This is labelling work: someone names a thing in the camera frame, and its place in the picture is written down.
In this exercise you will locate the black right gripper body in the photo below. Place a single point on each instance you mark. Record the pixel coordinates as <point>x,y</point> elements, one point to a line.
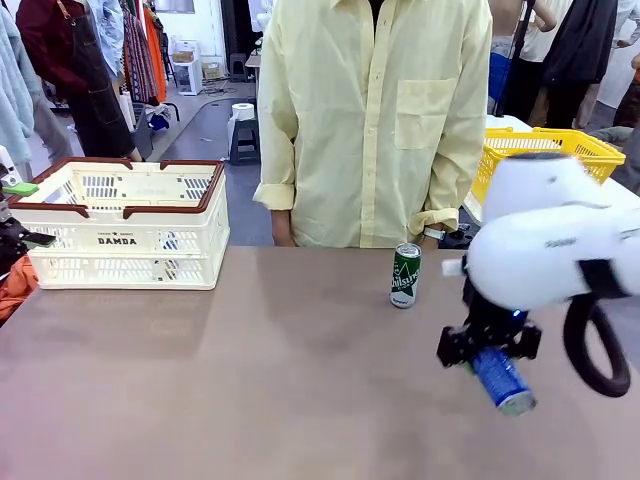
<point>492,317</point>

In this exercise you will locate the orange cloth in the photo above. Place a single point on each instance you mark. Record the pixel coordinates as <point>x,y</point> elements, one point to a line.
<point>17,290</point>

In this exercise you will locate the dark plastic stool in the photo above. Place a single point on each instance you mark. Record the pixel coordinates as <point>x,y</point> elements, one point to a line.
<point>245,132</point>

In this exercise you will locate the mannequin with dark apron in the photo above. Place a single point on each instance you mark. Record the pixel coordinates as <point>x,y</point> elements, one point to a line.
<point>95,100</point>

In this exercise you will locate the cream short sleeve shirt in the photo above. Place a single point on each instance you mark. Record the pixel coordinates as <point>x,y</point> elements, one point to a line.
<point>540,35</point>

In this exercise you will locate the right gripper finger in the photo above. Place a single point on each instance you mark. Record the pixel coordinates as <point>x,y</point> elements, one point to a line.
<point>457,347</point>
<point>525,342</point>

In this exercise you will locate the striped patterned garment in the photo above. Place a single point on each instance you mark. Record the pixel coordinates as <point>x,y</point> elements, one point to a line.
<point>137,60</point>

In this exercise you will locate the black stand pole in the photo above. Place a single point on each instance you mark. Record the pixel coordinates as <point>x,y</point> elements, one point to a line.
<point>515,50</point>

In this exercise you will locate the cream folding basket brown rim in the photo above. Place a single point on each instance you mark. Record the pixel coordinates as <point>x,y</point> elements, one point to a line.
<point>125,240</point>

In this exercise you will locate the wristwatch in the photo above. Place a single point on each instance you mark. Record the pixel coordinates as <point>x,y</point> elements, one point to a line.
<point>435,233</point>

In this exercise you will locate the white floor appliance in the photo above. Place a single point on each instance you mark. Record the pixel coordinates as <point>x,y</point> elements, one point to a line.
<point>190,77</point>

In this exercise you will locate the blue draped cloth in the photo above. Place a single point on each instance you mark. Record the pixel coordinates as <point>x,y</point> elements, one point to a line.
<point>500,70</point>

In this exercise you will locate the orange hanging garment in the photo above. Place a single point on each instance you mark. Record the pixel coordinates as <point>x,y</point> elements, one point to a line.
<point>156,60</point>

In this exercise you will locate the white toilet paper roll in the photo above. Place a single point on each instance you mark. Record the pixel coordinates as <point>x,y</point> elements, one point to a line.
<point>244,112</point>

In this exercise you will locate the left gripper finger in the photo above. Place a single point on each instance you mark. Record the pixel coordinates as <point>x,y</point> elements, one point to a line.
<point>20,189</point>
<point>40,241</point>

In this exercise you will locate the bare mannequin torso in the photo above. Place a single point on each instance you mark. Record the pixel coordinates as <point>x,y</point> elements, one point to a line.
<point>505,17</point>

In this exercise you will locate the black hanging coat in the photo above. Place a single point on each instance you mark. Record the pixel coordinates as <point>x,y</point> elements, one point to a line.
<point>575,50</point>

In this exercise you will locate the grey storage bin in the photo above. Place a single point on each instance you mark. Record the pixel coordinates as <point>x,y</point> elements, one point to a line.
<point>142,137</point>

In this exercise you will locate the light blue denim shirt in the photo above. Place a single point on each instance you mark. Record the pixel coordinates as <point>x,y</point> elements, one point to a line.
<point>112,35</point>

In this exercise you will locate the yellow plastic shopping basket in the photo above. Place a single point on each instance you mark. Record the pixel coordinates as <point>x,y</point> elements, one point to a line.
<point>607,156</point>

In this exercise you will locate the person in white clothes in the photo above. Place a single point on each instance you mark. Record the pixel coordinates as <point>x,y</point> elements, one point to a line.
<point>617,80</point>

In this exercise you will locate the white side table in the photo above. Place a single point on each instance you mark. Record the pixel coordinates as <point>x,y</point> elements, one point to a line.
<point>505,121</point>

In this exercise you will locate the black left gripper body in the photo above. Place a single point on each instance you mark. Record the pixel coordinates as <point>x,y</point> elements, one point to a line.
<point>7,240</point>

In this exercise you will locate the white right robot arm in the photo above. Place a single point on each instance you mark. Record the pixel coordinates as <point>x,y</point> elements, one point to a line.
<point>540,250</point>

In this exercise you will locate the black wheeled base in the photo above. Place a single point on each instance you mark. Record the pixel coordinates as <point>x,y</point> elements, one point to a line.
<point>457,239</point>

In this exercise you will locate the blue drink can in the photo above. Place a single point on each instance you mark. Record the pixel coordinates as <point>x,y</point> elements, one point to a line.
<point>497,377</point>

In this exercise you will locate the light blue fuzzy garment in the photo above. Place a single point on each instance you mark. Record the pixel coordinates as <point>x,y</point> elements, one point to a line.
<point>12,100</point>

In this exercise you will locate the person in yellow shirt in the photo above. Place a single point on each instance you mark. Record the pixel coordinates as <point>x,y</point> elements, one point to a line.
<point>360,125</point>

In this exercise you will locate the small cardboard box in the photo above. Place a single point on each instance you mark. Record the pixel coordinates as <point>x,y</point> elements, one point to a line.
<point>183,56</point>
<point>212,71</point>

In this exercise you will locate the person's left hand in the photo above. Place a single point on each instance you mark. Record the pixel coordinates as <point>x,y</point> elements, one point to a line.
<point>432,244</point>

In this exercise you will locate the blue cloth in bin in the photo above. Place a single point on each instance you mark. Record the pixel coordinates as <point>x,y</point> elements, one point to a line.
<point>159,121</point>

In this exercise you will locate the person's right forearm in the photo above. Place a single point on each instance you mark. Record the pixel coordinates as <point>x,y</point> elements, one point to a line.
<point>283,227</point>

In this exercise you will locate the green Chilsung soda can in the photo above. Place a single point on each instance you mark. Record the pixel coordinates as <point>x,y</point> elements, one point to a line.
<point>405,280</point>

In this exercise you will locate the grey plastic stool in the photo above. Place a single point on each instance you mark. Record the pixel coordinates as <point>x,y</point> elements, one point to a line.
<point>237,67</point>

